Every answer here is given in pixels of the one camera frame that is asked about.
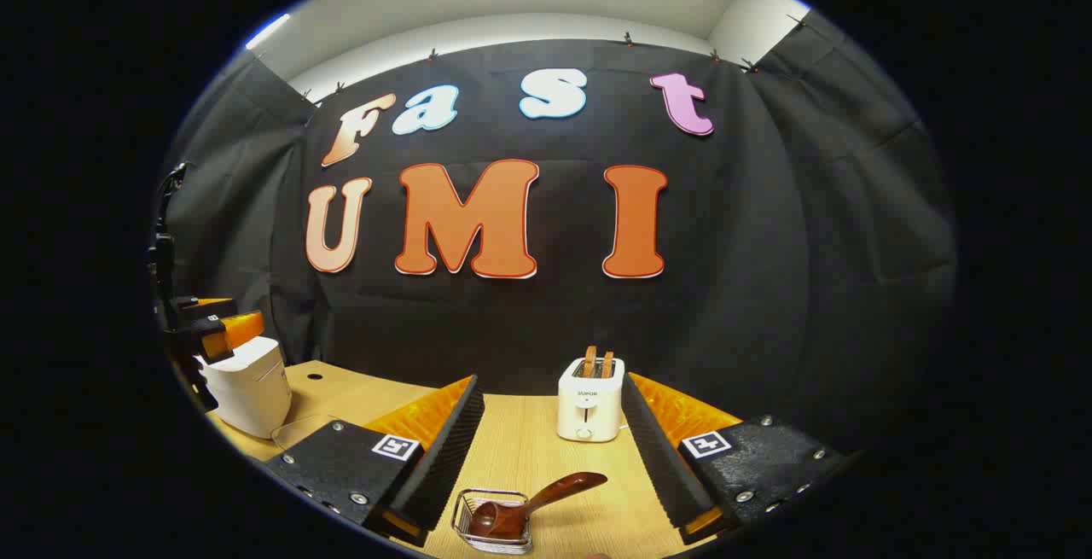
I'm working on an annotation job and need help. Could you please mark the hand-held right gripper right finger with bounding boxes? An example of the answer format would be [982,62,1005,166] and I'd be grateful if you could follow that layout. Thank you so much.
[620,371,845,545]

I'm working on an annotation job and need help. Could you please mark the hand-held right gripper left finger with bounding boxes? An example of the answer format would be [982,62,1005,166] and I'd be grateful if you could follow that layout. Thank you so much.
[263,374,485,547]

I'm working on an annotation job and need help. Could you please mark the white rice cooker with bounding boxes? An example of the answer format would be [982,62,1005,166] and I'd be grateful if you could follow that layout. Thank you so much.
[195,337,293,439]

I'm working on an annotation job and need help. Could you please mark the brown wooden spoon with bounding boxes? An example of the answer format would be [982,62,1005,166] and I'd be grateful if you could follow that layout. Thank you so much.
[468,472,608,541]

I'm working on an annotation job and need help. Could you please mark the metal wire chopstick holder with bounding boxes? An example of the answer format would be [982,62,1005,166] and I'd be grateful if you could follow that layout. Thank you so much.
[450,488,534,554]

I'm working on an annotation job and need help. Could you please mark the white toaster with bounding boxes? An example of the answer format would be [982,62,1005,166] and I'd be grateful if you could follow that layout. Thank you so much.
[557,357,626,443]

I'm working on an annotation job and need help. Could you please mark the ceiling light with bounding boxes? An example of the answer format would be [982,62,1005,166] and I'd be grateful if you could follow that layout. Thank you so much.
[246,13,291,50]

